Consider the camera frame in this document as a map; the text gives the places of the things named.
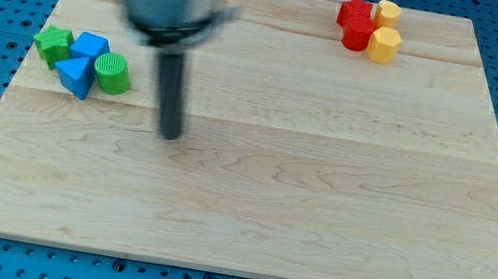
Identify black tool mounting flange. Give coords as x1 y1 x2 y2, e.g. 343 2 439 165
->
131 6 240 52

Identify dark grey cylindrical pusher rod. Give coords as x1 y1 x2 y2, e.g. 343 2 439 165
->
157 51 186 140

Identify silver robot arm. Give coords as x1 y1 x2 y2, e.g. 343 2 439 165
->
123 0 240 140

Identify green cylinder block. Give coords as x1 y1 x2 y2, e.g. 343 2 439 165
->
94 52 131 95

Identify blue cube block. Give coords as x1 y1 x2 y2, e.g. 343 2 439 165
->
70 32 110 60

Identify blue triangular prism block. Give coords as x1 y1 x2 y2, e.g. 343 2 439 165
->
55 56 96 100

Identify green star block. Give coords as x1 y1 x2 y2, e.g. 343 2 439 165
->
33 25 74 70

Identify light wooden board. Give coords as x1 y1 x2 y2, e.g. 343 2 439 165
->
0 0 498 279

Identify red cylinder block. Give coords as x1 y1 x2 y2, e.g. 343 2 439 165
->
341 14 374 52

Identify red star block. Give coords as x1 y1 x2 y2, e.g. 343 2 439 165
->
336 0 374 26

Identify yellow front hexagonal block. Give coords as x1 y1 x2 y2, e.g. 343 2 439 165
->
366 27 402 65

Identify yellow hexagonal block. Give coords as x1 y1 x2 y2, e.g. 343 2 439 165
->
366 27 402 65
373 0 402 29

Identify yellow rear hexagonal block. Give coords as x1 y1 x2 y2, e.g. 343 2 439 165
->
373 0 402 29

